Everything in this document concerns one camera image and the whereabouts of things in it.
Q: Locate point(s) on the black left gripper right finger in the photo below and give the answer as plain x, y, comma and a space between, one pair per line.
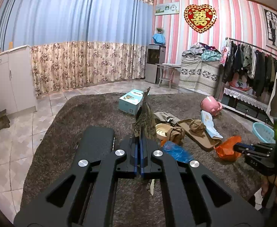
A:
192, 195

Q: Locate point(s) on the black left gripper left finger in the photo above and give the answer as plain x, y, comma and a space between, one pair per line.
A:
85, 194

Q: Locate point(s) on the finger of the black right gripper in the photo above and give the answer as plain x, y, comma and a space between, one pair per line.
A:
262, 154
240, 147

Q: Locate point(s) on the orange plastic bag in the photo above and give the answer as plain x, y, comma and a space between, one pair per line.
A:
225, 150

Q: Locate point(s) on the blue plastic bag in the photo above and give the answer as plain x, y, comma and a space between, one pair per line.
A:
177, 152

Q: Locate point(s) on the brown paper ball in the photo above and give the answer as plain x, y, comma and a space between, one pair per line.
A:
196, 126

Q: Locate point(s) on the brown paper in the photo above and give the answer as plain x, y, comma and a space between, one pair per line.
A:
176, 135

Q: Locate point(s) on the light blue plastic basket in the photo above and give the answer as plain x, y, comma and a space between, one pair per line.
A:
263, 132

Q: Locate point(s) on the brown phone case tray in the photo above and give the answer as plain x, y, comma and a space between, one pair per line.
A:
202, 139

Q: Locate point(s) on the tv stand with lace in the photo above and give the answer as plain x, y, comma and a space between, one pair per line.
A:
245, 105

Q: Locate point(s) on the pink pig mug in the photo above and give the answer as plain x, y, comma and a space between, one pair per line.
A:
211, 105

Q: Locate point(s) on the black rectangular case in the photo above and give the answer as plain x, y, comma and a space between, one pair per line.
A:
96, 143

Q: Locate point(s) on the yellow round bowl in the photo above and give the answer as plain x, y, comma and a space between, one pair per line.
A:
161, 131

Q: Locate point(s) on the clothes rack with garments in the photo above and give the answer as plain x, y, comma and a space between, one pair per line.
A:
248, 68

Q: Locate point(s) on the beige folded cloth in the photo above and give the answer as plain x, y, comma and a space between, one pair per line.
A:
166, 117

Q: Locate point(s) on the cloth covered chest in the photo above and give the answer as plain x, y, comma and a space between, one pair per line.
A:
198, 75

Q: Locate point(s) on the pile of clothes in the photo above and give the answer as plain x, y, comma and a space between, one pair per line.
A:
200, 51

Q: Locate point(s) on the teal cardboard box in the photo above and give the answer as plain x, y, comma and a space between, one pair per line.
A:
131, 101

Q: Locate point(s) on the small white stool table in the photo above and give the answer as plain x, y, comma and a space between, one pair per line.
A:
167, 72

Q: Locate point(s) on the grey water dispenser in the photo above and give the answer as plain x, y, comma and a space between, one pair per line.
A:
155, 55

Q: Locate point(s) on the framed wedding photo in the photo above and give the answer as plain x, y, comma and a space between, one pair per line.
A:
270, 20

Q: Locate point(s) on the white cabinet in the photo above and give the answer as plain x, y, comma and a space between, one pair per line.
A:
17, 90

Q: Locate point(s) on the blue covered water bottle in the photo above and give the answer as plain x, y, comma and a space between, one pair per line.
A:
159, 39

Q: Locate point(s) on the small potted plant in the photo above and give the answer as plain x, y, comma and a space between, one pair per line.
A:
160, 30

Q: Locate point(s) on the blue and floral curtain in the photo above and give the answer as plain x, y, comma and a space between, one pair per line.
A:
75, 43

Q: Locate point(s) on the red heart wall decoration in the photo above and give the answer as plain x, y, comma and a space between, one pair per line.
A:
200, 17

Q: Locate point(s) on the landscape wall calendar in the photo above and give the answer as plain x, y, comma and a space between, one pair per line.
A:
167, 9

